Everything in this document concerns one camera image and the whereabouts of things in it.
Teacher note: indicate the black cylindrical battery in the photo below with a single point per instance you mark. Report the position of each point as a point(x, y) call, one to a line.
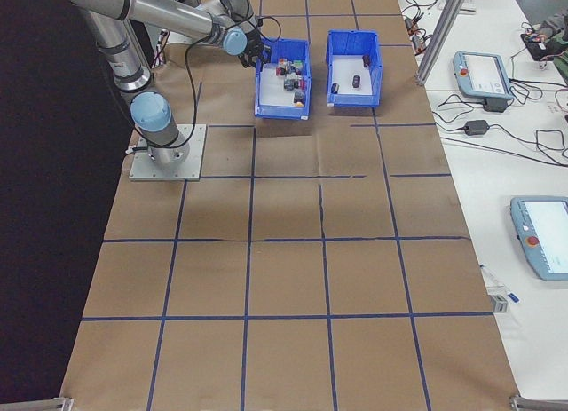
point(366, 60)
point(335, 88)
point(357, 81)

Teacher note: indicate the black electronics board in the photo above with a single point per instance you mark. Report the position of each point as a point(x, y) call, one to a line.
point(538, 45)

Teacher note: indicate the small grey box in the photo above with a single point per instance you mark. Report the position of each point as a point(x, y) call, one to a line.
point(499, 303)

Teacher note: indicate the metal frame bar end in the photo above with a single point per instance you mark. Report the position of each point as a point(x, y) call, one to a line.
point(40, 404)
point(539, 403)

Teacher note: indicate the black blue terminal switch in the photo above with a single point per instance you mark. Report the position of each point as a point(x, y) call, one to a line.
point(291, 82)

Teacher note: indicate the orange white contact switch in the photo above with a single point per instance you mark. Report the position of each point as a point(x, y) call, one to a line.
point(282, 68)

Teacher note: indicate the white square base plate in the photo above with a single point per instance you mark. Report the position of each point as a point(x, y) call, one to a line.
point(195, 153)

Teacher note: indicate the red push-button switches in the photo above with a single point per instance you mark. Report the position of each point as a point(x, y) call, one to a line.
point(270, 91)

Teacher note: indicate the aluminium profile post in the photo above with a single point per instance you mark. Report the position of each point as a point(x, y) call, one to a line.
point(439, 33)

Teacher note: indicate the white side table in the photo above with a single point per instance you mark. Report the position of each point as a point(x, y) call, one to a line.
point(488, 184)

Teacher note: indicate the white contact block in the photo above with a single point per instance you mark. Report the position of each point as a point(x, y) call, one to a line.
point(297, 67)

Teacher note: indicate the black power adapter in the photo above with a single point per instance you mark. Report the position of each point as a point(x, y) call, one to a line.
point(495, 105)
point(476, 127)

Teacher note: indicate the blue bin with batteries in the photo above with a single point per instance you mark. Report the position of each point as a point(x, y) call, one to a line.
point(352, 101)

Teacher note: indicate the blue bin with switches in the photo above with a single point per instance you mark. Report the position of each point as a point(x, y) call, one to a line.
point(281, 113)

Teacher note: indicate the black frame cover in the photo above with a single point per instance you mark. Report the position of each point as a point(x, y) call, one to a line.
point(44, 184)

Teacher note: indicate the grey blue teach pendant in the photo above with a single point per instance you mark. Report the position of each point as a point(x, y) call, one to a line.
point(543, 238)
point(481, 73)

